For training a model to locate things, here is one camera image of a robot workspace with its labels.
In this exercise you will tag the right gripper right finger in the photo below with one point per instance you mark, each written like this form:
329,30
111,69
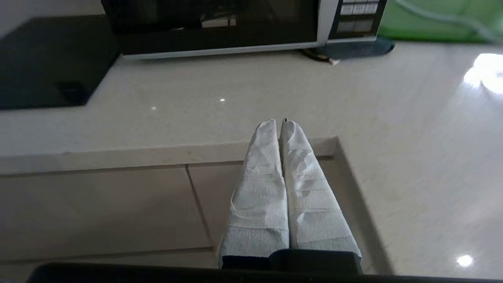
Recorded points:
314,204

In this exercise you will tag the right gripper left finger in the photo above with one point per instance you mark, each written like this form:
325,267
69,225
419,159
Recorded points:
257,196

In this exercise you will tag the silver microwave oven body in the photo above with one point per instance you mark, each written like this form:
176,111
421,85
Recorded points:
357,19

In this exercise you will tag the green cutting board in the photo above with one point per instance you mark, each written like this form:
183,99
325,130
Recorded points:
424,23

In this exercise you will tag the black induction cooktop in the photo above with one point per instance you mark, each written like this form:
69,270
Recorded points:
51,63

